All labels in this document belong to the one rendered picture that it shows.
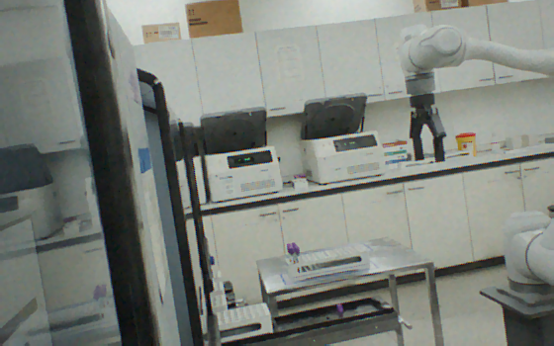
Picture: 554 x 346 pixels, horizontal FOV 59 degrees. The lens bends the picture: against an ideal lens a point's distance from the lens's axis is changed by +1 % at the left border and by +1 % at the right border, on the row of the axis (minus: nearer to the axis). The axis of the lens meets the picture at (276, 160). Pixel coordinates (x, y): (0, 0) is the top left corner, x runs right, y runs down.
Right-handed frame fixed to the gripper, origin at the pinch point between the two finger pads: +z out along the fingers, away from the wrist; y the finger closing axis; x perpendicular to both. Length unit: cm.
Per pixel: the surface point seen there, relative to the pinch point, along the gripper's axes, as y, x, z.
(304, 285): 17, 42, 39
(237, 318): -13, 67, 34
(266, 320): -15, 60, 35
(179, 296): -43, 79, 16
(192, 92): 248, 68, -56
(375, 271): 16.8, 16.7, 38.3
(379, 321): -17, 29, 41
